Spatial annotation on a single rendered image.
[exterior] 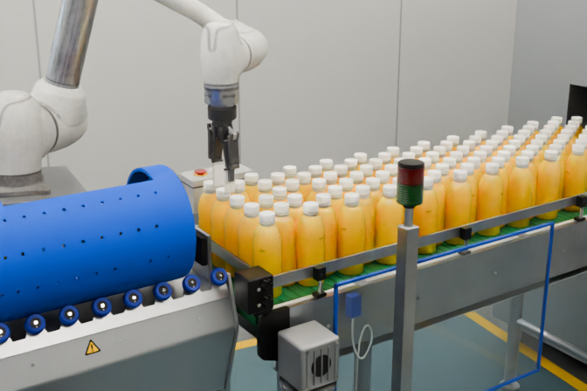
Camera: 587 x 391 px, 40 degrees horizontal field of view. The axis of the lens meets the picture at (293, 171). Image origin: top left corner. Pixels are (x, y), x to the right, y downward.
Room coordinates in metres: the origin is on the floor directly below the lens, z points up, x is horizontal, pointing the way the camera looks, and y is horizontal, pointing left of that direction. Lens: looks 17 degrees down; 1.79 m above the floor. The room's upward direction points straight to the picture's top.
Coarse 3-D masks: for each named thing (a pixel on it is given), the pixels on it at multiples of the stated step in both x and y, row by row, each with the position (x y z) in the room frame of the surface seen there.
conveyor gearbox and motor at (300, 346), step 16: (288, 336) 1.71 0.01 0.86; (304, 336) 1.71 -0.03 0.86; (320, 336) 1.71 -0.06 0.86; (336, 336) 1.71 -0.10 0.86; (288, 352) 1.69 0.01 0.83; (304, 352) 1.65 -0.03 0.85; (320, 352) 1.67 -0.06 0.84; (336, 352) 1.70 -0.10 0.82; (288, 368) 1.69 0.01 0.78; (304, 368) 1.65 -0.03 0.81; (320, 368) 1.67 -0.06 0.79; (336, 368) 1.70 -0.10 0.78; (288, 384) 1.70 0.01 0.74; (304, 384) 1.65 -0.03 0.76; (320, 384) 1.68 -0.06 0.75; (336, 384) 1.71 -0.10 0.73
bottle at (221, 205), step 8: (216, 200) 2.04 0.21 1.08; (224, 200) 2.03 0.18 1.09; (216, 208) 2.02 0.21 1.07; (224, 208) 2.02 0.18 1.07; (216, 216) 2.01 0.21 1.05; (216, 224) 2.01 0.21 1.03; (216, 232) 2.01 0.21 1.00; (216, 240) 2.01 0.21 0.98; (216, 256) 2.01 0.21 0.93; (216, 264) 2.02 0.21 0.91
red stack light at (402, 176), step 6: (402, 168) 1.79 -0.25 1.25; (420, 168) 1.79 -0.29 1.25; (402, 174) 1.79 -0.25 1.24; (408, 174) 1.78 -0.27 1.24; (414, 174) 1.78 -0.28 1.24; (420, 174) 1.79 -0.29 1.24; (402, 180) 1.79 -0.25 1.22; (408, 180) 1.78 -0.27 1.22; (414, 180) 1.78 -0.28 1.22; (420, 180) 1.79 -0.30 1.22
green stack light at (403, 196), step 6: (402, 186) 1.79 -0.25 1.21; (408, 186) 1.78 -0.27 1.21; (414, 186) 1.78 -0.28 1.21; (420, 186) 1.79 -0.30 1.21; (402, 192) 1.79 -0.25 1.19; (408, 192) 1.78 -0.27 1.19; (414, 192) 1.78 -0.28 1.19; (420, 192) 1.79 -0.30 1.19; (396, 198) 1.81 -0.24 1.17; (402, 198) 1.79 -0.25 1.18; (408, 198) 1.78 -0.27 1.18; (414, 198) 1.78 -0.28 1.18; (420, 198) 1.79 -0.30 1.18; (402, 204) 1.79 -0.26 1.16; (408, 204) 1.78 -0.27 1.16; (414, 204) 1.78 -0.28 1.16
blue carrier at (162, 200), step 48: (96, 192) 1.70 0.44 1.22; (144, 192) 1.74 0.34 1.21; (0, 240) 1.53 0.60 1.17; (48, 240) 1.57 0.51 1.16; (96, 240) 1.62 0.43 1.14; (144, 240) 1.68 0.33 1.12; (192, 240) 1.74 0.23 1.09; (0, 288) 1.50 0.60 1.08; (48, 288) 1.56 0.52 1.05; (96, 288) 1.63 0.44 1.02
